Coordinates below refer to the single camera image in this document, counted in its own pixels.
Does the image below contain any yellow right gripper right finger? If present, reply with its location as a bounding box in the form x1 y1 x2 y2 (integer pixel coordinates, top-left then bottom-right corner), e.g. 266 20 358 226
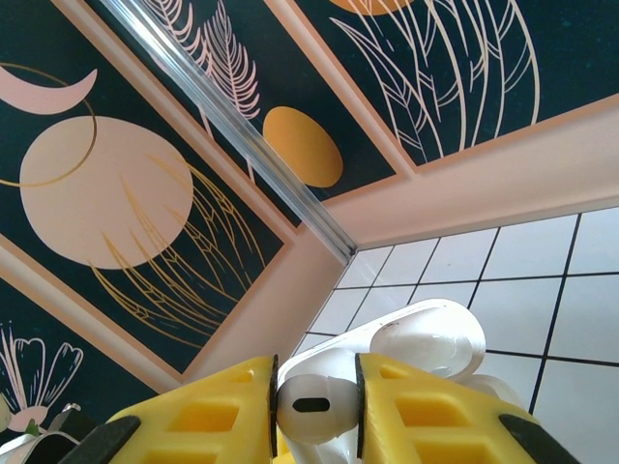
354 351 584 464

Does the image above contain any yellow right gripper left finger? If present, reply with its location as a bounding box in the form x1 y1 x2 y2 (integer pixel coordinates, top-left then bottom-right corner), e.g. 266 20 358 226
58 354 282 464

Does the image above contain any white earbuds charging case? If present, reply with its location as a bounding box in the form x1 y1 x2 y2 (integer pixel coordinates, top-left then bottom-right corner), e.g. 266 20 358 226
278 298 529 464

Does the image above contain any white wireless earbud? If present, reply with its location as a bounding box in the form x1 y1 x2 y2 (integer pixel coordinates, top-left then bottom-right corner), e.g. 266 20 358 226
277 373 362 444

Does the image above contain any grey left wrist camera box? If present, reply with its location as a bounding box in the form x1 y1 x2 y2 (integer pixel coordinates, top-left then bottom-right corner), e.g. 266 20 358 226
0 403 83 464

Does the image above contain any aluminium frame post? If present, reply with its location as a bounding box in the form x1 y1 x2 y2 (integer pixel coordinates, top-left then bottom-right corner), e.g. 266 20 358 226
96 0 360 268

